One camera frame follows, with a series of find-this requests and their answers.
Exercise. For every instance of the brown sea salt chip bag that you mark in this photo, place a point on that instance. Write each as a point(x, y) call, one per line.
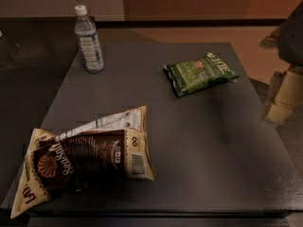
point(56, 165)

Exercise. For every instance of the green chip bag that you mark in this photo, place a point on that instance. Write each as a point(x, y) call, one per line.
point(189, 77)

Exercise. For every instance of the clear blue-label plastic water bottle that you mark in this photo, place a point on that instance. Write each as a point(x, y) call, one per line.
point(88, 41)

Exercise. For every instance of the cardboard box at right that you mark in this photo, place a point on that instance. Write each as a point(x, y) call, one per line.
point(284, 95)

